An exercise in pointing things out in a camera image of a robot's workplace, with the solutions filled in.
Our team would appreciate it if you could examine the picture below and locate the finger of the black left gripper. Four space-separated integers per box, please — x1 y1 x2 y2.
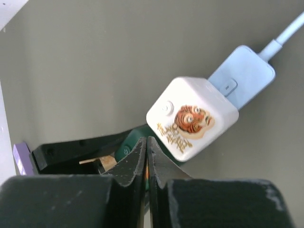
29 130 131 175

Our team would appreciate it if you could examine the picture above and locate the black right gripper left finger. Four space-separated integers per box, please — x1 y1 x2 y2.
0 137 147 228

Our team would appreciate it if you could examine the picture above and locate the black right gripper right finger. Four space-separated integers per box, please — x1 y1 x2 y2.
147 137 295 228

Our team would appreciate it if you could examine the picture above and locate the orange wooden cube plug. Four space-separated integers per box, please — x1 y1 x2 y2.
79 155 117 174

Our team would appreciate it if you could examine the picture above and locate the purple power strip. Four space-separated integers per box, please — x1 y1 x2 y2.
13 142 34 176

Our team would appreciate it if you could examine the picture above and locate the white tiger cube plug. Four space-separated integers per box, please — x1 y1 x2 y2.
146 76 239 162

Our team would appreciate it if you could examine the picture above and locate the white light-blue power strip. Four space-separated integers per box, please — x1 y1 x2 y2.
208 45 276 110

